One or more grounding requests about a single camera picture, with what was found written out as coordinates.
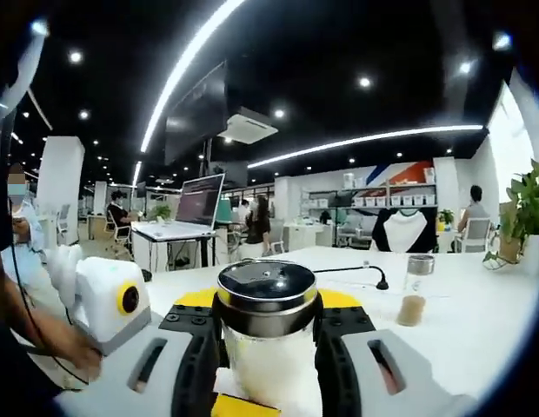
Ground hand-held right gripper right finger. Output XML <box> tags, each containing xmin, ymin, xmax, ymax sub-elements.
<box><xmin>314</xmin><ymin>288</ymin><xmax>479</xmax><ymax>417</ymax></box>

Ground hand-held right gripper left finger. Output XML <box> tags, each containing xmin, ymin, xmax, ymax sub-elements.
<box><xmin>55</xmin><ymin>286</ymin><xmax>222</xmax><ymax>417</ymax></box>

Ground tall seasoning bottle white contents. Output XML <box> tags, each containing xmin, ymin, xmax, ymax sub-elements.
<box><xmin>216</xmin><ymin>258</ymin><xmax>325</xmax><ymax>417</ymax></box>

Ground tall seasoning bottle brown contents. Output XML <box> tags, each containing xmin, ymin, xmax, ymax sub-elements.
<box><xmin>396</xmin><ymin>255</ymin><xmax>436</xmax><ymax>328</ymax></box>

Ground person's left hand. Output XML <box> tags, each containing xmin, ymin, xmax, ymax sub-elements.
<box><xmin>69</xmin><ymin>335</ymin><xmax>107</xmax><ymax>384</ymax></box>

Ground white standing desk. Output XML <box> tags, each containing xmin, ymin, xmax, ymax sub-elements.
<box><xmin>130</xmin><ymin>221</ymin><xmax>220</xmax><ymax>273</ymax></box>

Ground small green desk plant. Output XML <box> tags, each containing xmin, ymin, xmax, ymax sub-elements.
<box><xmin>148</xmin><ymin>203</ymin><xmax>172</xmax><ymax>222</ymax></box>

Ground open laptop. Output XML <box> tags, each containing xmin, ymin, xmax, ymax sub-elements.
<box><xmin>154</xmin><ymin>172</ymin><xmax>227</xmax><ymax>240</ymax></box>

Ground grey mesh office chair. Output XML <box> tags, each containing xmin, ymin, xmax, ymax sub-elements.
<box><xmin>461</xmin><ymin>216</ymin><xmax>493</xmax><ymax>255</ymax></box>

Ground small plant in yellow pot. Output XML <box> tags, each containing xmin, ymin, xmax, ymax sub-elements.
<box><xmin>437</xmin><ymin>208</ymin><xmax>456</xmax><ymax>233</ymax></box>

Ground white plant pot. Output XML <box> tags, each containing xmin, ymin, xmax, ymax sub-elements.
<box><xmin>522</xmin><ymin>233</ymin><xmax>539</xmax><ymax>278</ymax></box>

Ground small dark hanging screen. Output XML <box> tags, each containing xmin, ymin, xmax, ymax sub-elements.
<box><xmin>210</xmin><ymin>160</ymin><xmax>250</xmax><ymax>188</ymax></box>

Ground row of white storage boxes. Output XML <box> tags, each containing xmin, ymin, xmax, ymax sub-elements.
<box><xmin>353</xmin><ymin>193</ymin><xmax>437</xmax><ymax>208</ymax></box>

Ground grey storage shelf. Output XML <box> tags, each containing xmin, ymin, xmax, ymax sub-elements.
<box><xmin>301</xmin><ymin>182</ymin><xmax>438</xmax><ymax>228</ymax></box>

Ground large dark hanging screen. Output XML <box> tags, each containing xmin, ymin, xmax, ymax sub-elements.
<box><xmin>163</xmin><ymin>60</ymin><xmax>230</xmax><ymax>167</ymax></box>

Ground large green leafy plant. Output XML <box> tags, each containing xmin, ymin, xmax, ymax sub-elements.
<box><xmin>482</xmin><ymin>159</ymin><xmax>539</xmax><ymax>273</ymax></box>

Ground white ceiling air conditioner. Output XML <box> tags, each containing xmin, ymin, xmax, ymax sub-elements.
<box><xmin>216</xmin><ymin>105</ymin><xmax>280</xmax><ymax>147</ymax></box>

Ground white chest device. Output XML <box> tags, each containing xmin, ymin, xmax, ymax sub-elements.
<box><xmin>1</xmin><ymin>36</ymin><xmax>45</xmax><ymax>115</ymax></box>

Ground white ceiling light strip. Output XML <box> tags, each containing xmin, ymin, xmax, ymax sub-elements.
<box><xmin>247</xmin><ymin>123</ymin><xmax>485</xmax><ymax>170</ymax></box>
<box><xmin>140</xmin><ymin>0</ymin><xmax>248</xmax><ymax>154</ymax></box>

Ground narrow window with blinds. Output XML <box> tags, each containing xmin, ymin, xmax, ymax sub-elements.
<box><xmin>486</xmin><ymin>81</ymin><xmax>536</xmax><ymax>205</ymax></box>

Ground group of round ceiling spotlights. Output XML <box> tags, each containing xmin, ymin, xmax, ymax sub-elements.
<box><xmin>17</xmin><ymin>25</ymin><xmax>514</xmax><ymax>175</ymax></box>

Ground thin black device cable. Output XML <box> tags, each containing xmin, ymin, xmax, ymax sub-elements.
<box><xmin>7</xmin><ymin>156</ymin><xmax>90</xmax><ymax>387</ymax></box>

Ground black power cable with plug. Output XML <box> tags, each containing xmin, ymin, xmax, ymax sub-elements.
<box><xmin>312</xmin><ymin>265</ymin><xmax>390</xmax><ymax>290</ymax></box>

